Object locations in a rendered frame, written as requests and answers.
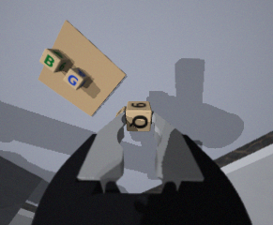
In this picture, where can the tan flat mat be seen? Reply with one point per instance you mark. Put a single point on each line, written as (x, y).
(103, 74)

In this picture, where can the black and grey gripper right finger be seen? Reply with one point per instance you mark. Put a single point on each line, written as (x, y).
(180, 160)

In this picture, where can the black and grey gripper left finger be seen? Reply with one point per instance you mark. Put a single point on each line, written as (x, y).
(98, 160)

